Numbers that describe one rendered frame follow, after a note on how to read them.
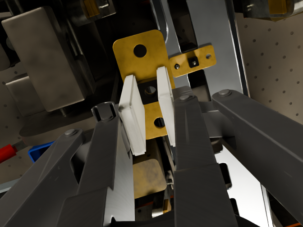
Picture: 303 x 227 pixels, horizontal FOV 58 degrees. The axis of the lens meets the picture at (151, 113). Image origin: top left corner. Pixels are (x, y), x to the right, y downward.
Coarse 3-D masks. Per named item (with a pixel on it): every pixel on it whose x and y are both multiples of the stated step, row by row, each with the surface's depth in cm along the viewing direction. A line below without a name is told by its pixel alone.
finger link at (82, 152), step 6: (120, 120) 15; (90, 132) 14; (90, 138) 13; (126, 138) 14; (84, 144) 13; (126, 144) 14; (78, 150) 13; (84, 150) 13; (126, 150) 14; (78, 156) 13; (84, 156) 13; (72, 162) 13; (78, 162) 13; (84, 162) 13; (72, 168) 13; (78, 168) 13
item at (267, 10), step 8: (248, 0) 46; (256, 0) 45; (264, 0) 43; (272, 0) 40; (280, 0) 39; (288, 0) 38; (296, 0) 37; (248, 8) 47; (256, 8) 45; (264, 8) 44; (272, 8) 41; (280, 8) 39; (288, 8) 39; (296, 8) 38; (248, 16) 48; (256, 16) 46; (264, 16) 44; (272, 16) 43; (280, 16) 41; (288, 16) 39
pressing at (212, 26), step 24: (192, 0) 46; (216, 0) 47; (168, 24) 47; (192, 24) 48; (216, 24) 48; (168, 48) 49; (216, 48) 50; (240, 48) 50; (216, 72) 51; (240, 72) 52; (168, 144) 56; (240, 168) 60; (240, 192) 63; (264, 192) 64; (264, 216) 66
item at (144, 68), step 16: (144, 32) 20; (160, 32) 20; (128, 48) 20; (160, 48) 20; (128, 64) 21; (144, 64) 21; (160, 64) 21; (144, 80) 21; (144, 96) 21; (160, 112) 22; (160, 128) 23
